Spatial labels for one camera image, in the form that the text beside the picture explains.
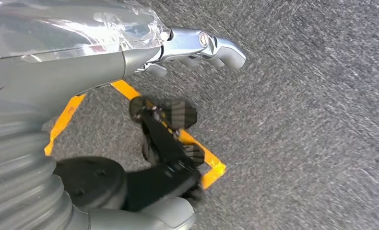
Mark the yellow floor tape outline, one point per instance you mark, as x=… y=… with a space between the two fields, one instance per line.
x=65 y=117

